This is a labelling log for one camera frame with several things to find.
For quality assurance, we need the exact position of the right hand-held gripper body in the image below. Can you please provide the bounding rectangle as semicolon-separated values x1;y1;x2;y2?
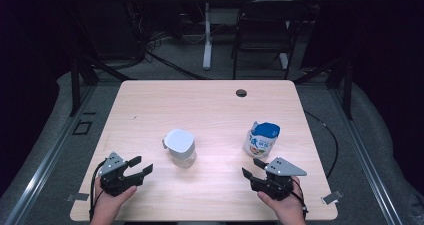
250;156;308;201

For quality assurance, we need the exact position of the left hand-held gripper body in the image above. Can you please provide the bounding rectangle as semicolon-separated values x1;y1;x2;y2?
98;151;145;197

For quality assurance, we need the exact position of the blue and white pouch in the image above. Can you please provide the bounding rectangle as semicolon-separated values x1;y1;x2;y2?
242;120;281;159

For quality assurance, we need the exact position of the clear jar with white lid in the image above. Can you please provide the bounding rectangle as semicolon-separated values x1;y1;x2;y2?
162;128;198;169

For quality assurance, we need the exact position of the person's left hand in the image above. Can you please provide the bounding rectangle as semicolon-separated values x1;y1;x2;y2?
93;178;138;219

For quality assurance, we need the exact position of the person's right hand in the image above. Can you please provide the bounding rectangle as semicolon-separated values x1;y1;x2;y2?
257;176;306;221

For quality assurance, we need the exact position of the grey tape strip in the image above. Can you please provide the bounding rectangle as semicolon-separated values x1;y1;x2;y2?
65;192;90;203
321;189;344;205

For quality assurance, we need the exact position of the white height-adjustable desk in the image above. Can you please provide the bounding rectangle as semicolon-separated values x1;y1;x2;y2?
183;0;329;71

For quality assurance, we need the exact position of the black folding chair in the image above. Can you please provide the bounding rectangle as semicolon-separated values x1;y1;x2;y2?
231;0;309;80

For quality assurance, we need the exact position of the left hand-held gripper cable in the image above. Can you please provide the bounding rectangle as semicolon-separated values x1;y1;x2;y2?
88;161;107;222

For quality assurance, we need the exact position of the hand-held gripper cable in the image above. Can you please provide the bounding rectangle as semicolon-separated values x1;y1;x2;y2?
289;176;309;218
88;161;107;222

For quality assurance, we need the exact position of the right hand-held gripper cable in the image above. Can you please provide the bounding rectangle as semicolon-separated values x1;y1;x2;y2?
289;176;309;218

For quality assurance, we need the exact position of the aluminium floor rail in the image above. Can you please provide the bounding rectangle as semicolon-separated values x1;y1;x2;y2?
329;88;404;225
3;84;98;225

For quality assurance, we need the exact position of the thin black floor cable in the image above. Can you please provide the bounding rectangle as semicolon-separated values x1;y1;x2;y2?
303;109;339;179

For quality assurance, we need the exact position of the black metal frame post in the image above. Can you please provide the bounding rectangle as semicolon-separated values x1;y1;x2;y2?
293;54;354;121
69;54;134;117

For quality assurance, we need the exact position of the thick black floor cable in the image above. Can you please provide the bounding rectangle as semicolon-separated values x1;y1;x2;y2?
145;49;208;81

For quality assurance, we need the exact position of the tangle of cables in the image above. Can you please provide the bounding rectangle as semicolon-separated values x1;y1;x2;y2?
146;31;175;52

